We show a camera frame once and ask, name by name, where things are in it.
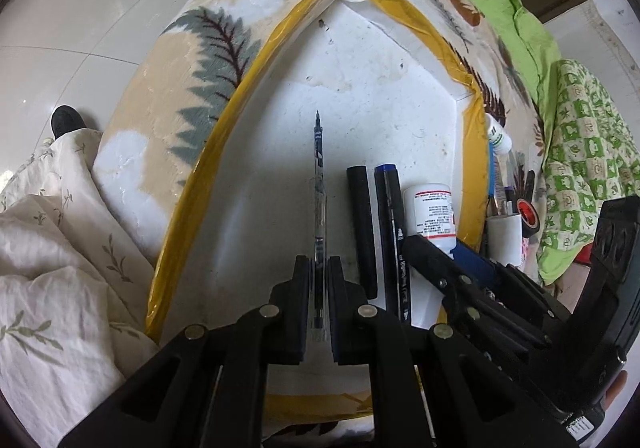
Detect leaf print blanket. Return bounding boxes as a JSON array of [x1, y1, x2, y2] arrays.
[[92, 0, 547, 440]]

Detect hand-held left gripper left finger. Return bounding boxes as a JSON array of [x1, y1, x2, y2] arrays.
[[57, 255, 312, 448]]

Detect person's right hand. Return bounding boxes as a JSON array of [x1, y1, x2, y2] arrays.
[[604, 370, 629, 412]]

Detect white tube green label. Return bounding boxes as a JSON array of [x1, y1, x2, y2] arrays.
[[485, 114, 514, 155]]

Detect black shoe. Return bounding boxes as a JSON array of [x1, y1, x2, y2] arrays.
[[51, 104, 86, 142]]

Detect black marker blue cap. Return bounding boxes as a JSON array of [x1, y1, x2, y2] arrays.
[[374, 163, 412, 327]]

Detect white floral cloth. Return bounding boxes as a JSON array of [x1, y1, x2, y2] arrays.
[[0, 128, 162, 448]]

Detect white bottle red label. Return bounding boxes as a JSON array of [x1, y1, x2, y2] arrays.
[[403, 183, 457, 259]]

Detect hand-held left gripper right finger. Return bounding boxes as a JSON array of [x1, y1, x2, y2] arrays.
[[326, 255, 581, 448]]

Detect plain green cloth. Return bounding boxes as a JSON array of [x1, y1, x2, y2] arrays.
[[462, 0, 566, 189]]

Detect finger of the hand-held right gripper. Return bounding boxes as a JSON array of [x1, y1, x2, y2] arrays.
[[403, 235, 552, 350], [451, 241, 572, 330]]

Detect white foam box yellow tape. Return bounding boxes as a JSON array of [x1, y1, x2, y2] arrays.
[[144, 0, 493, 426]]

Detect small white box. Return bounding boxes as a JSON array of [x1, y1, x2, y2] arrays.
[[486, 214, 524, 267]]

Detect black tape roll red core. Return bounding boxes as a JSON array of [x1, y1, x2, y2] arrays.
[[516, 198, 540, 239]]

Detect green checkered cloth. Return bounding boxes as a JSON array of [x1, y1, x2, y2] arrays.
[[537, 59, 640, 287]]

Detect blue pen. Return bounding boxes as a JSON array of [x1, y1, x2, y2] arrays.
[[488, 148, 502, 217]]

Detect clear ballpoint pen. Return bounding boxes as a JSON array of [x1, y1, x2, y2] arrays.
[[309, 110, 329, 344]]

